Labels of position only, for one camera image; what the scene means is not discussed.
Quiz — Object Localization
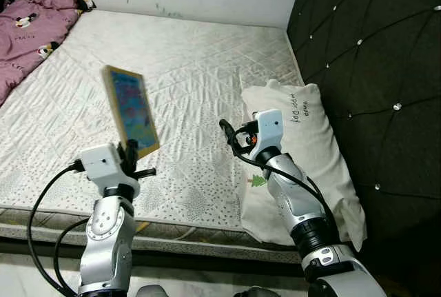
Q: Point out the long black left arm cable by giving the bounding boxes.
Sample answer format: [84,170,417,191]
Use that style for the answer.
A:
[28,159,85,291]

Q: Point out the grey robot right leg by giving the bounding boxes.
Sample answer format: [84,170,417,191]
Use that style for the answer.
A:
[234,285,280,297]

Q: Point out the grey robot left leg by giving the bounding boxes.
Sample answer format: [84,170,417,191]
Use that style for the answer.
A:
[134,285,170,297]

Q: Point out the white printed pillow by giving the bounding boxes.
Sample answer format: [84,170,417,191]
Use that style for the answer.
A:
[240,80,367,251]

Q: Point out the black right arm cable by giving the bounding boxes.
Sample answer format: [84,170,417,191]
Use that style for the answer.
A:
[231,149,338,243]

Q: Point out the short black left arm cable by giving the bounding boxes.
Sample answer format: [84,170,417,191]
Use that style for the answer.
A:
[53,218,90,294]

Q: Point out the white quilted mattress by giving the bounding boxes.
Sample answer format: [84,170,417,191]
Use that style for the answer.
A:
[0,10,366,256]

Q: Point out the purple cartoon print blanket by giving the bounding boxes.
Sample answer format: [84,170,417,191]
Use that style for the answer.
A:
[0,0,96,105]

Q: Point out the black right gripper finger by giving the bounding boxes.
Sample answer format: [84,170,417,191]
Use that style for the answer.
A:
[218,119,242,156]

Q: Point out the grey robot leg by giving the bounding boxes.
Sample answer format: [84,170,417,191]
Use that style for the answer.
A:
[134,285,170,297]
[234,285,280,297]

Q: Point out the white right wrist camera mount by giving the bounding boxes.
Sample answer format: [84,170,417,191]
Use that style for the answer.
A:
[252,109,285,153]

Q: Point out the colourful wooden puzzle board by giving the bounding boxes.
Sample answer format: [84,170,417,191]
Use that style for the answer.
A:
[102,65,161,160]

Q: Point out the dark tufted headboard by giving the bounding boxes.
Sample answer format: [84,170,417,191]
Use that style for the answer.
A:
[286,0,441,291]

